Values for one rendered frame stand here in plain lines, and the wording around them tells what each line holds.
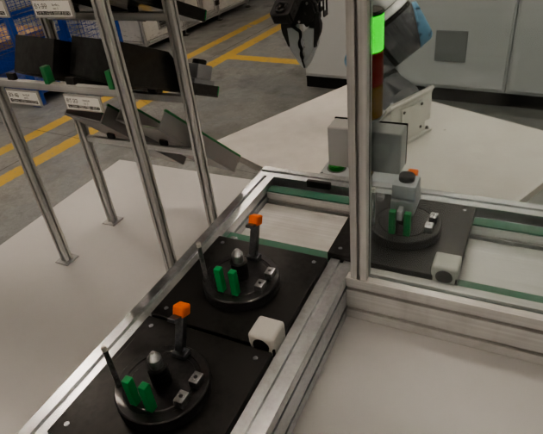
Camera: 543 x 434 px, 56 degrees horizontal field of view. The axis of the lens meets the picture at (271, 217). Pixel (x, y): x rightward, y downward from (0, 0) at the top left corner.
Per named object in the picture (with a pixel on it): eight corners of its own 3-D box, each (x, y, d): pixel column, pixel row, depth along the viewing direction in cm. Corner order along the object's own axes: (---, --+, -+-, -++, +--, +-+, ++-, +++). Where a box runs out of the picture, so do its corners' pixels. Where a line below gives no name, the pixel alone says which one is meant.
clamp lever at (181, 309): (178, 345, 79) (179, 300, 77) (190, 349, 78) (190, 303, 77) (164, 356, 76) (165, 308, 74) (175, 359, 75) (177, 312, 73)
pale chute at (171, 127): (195, 162, 132) (201, 145, 133) (234, 172, 126) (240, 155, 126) (115, 120, 109) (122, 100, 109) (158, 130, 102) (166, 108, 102)
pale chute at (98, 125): (148, 155, 139) (154, 139, 139) (184, 164, 132) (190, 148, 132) (63, 114, 115) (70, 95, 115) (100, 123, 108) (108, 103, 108)
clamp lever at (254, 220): (251, 251, 97) (253, 213, 95) (260, 254, 96) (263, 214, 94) (241, 257, 94) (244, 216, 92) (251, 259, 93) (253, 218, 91)
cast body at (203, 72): (198, 92, 116) (202, 60, 114) (213, 95, 113) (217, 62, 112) (171, 89, 109) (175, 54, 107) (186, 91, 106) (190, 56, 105)
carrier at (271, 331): (220, 243, 108) (210, 192, 101) (327, 265, 99) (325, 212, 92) (152, 321, 91) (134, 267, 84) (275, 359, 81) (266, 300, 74)
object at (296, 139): (355, 87, 207) (355, 80, 206) (590, 152, 147) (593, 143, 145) (214, 150, 173) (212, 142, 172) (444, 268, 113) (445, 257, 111)
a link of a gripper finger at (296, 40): (313, 60, 119) (310, 19, 114) (302, 69, 114) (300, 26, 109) (300, 60, 120) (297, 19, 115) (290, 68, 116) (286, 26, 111)
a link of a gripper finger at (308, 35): (325, 61, 117) (323, 19, 112) (315, 70, 113) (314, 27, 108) (313, 60, 119) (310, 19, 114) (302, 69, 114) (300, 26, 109)
